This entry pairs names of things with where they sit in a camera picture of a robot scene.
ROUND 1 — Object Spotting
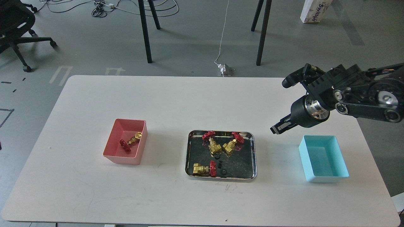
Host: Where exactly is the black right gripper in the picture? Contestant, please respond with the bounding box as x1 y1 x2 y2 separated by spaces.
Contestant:
270 96 330 135

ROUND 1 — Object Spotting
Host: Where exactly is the brass valve red handle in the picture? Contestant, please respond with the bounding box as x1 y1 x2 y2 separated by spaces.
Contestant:
119 132 142 153

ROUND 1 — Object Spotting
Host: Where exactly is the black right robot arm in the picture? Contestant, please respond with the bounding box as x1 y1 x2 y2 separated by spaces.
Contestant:
271 63 404 135

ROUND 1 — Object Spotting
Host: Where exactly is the blue plastic box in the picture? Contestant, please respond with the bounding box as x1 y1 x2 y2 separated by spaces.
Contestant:
299 135 350 183

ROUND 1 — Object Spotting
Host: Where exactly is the brass valve top right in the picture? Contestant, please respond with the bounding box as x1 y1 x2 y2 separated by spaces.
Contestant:
223 132 244 156

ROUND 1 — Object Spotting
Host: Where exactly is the brass valve centre top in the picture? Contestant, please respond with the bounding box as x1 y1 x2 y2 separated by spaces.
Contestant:
202 131 222 157

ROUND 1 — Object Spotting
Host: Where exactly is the brass valve bottom left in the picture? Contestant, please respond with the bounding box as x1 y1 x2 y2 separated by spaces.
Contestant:
192 160 217 177

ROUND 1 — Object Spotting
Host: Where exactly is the white cardboard box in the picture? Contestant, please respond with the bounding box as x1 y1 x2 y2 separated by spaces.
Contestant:
300 0 332 23

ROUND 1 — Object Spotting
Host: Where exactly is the pink plastic box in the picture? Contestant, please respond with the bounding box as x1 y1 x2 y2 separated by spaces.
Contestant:
103 119 148 165

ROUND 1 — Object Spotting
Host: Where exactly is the metal tray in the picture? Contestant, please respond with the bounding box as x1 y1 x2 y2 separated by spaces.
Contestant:
185 130 257 180

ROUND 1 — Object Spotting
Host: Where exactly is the floor power socket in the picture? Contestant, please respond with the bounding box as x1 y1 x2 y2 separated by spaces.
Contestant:
217 64 233 77

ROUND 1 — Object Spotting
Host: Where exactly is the black table leg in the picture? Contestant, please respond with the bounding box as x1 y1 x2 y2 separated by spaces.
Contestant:
251 0 264 32
138 0 153 63
148 0 161 30
256 0 272 66

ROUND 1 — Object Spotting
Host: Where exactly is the black table leg rear right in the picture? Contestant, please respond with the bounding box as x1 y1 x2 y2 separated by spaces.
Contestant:
251 0 264 32

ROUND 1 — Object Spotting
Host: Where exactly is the black table leg rear left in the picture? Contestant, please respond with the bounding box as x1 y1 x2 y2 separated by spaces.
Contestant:
148 0 161 30

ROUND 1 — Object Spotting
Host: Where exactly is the black office chair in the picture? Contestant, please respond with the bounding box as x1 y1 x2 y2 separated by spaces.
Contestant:
0 0 57 72

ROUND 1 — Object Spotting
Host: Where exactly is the white cable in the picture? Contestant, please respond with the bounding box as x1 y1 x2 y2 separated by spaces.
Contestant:
214 0 230 67

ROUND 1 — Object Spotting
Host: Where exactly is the black cable bundle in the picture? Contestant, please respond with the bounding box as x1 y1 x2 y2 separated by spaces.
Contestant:
39 0 180 18

